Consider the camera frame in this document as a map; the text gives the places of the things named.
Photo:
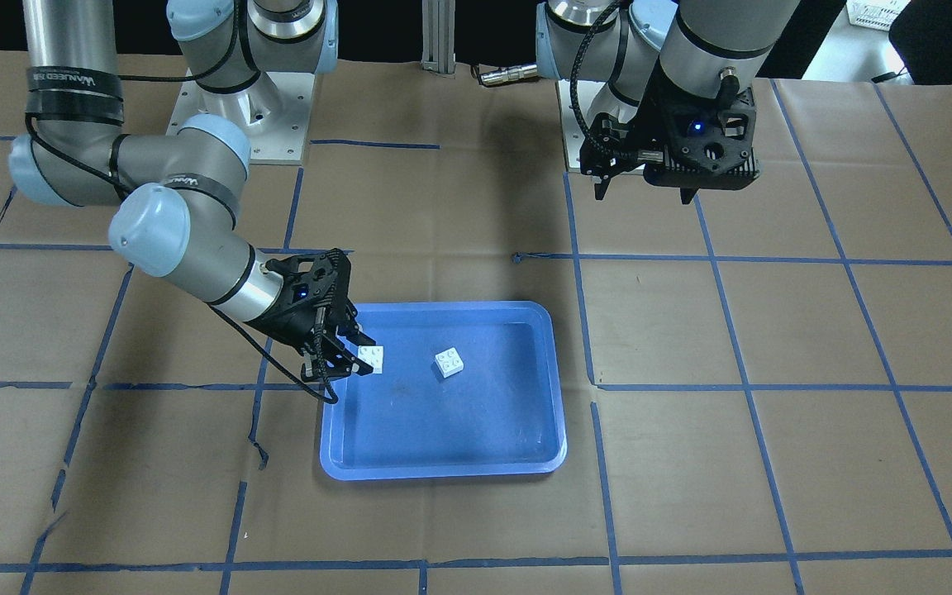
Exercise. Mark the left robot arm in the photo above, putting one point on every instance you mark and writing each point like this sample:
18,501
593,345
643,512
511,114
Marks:
710,49

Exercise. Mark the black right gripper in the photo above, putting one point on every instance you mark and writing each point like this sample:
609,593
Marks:
295,316

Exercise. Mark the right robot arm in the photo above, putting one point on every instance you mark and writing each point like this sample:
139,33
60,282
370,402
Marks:
177,196

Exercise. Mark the blue plastic tray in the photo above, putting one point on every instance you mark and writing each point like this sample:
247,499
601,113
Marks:
503,414

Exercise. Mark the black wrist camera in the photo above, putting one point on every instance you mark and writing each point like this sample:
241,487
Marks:
313,280
721,139

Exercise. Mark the aluminium frame post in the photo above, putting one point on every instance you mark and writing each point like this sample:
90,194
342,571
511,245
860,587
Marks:
438,19

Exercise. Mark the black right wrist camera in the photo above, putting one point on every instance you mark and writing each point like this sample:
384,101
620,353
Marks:
313,280

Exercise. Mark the white block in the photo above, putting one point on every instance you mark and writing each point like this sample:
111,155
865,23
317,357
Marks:
449,362
372,355

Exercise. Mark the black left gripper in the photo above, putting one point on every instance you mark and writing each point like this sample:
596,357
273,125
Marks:
652,121

